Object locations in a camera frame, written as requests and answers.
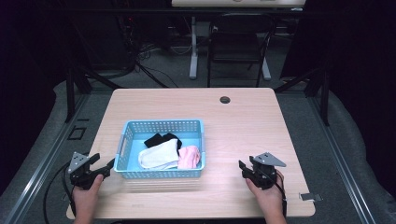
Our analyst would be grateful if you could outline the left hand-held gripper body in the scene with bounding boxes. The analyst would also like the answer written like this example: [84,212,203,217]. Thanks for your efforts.
[67,151,101,191]

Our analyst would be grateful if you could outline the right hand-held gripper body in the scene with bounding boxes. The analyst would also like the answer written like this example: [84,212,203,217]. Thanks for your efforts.
[248,151,287,191]

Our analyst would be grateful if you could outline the blue perforated plastic basket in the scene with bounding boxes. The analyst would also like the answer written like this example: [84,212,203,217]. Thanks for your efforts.
[113,119,206,180]

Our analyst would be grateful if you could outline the person's right hand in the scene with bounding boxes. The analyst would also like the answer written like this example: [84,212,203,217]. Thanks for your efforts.
[245,169,287,218]

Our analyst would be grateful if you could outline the person's left hand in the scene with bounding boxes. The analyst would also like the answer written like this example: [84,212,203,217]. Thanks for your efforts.
[72,174,105,218]

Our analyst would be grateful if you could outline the white sock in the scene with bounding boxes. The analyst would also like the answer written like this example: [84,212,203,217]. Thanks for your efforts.
[137,138,180,171]

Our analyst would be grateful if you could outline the black sock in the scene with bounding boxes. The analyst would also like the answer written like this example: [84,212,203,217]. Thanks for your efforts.
[143,132,183,154]

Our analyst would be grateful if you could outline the pink sock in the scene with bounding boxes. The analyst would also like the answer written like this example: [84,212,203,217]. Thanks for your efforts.
[177,145,202,170]

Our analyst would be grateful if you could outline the white desk leg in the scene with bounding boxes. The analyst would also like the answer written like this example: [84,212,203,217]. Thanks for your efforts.
[261,56,273,81]
[189,16,200,80]

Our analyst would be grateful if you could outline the black chair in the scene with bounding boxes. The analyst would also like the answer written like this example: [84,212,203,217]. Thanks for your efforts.
[206,13,277,89]

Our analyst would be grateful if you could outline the light desk top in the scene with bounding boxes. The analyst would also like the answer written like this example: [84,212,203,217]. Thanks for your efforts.
[171,0,306,8]

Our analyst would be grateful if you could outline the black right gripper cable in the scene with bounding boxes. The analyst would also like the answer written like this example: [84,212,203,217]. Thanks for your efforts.
[275,172,288,217]

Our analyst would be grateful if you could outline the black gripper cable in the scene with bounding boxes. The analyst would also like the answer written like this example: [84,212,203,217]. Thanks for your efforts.
[42,161,78,224]
[275,172,288,217]

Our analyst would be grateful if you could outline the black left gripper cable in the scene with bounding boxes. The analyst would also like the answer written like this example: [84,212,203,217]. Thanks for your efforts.
[42,161,78,224]

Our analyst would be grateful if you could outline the aluminium floor rail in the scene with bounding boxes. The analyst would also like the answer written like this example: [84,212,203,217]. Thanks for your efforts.
[0,92,92,224]
[307,92,379,224]

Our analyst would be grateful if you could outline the black metal frame stand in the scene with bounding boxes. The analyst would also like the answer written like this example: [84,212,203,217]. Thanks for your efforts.
[273,65,332,127]
[63,60,123,124]

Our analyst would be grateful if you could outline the bundle of floor cables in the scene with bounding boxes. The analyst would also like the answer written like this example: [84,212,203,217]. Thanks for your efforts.
[123,18,180,89]

